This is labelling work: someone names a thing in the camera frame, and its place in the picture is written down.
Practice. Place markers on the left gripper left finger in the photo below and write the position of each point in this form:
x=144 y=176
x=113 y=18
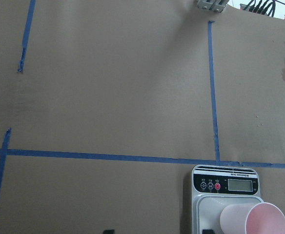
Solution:
x=111 y=231

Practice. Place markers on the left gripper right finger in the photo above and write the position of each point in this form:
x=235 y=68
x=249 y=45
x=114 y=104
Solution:
x=207 y=231

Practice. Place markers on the digital kitchen scale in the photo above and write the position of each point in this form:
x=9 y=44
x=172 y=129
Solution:
x=215 y=187

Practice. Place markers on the aluminium frame post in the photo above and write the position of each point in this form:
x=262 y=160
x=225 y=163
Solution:
x=212 y=5

